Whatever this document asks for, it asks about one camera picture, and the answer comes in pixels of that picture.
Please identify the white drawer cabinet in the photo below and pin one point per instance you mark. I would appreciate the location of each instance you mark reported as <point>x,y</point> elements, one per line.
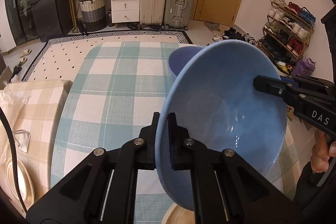
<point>124,11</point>

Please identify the person's right hand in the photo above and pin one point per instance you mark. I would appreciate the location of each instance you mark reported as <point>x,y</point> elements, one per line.
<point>321,153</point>

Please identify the teal plaid tablecloth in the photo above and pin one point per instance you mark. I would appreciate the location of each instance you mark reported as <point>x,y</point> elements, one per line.
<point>116,93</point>

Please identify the stack of cream bowls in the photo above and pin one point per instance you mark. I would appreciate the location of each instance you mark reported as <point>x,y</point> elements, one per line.
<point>24,181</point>

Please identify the purple bag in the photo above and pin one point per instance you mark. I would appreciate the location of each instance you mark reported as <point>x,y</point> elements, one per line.
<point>305,66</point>

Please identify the blue bowl back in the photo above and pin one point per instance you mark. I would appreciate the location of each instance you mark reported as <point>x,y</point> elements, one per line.
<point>180,57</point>

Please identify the white trash bin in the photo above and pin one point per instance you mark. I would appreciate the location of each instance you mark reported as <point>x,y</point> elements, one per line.
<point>286,68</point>

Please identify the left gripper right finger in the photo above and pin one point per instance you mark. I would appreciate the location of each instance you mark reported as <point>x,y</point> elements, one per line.
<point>226,189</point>

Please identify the large blue bowl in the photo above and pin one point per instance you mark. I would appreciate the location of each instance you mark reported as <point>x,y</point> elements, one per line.
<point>214,99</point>

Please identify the glass display cabinet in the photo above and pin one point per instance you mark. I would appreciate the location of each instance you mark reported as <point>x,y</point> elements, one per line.
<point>21,21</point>

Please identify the white bubble wrap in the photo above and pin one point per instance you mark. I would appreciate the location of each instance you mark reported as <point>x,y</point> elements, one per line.
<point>11,104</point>

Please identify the metal phone stand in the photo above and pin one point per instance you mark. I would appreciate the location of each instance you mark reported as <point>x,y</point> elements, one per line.
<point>22,140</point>

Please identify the silver suitcase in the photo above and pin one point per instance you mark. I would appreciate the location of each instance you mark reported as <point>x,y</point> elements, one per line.
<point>177,14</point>

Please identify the white sneakers pair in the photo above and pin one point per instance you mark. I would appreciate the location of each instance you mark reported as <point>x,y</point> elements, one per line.
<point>217,38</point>

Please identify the dotted cream rug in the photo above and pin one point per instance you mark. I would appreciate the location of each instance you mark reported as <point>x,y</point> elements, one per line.
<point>62,57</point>

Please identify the beige plaid tablecloth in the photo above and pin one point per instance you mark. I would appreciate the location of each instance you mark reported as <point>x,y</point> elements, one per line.
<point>40,117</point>

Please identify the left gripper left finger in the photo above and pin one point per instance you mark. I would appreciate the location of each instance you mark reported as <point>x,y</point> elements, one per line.
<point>102,187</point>

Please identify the shoe rack with shoes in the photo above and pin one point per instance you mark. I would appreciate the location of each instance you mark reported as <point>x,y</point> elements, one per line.
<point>289,26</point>

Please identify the woven laundry basket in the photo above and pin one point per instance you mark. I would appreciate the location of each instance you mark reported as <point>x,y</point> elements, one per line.
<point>93,14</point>

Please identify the cream plate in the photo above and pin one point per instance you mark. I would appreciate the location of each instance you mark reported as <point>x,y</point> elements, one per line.
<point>178,215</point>

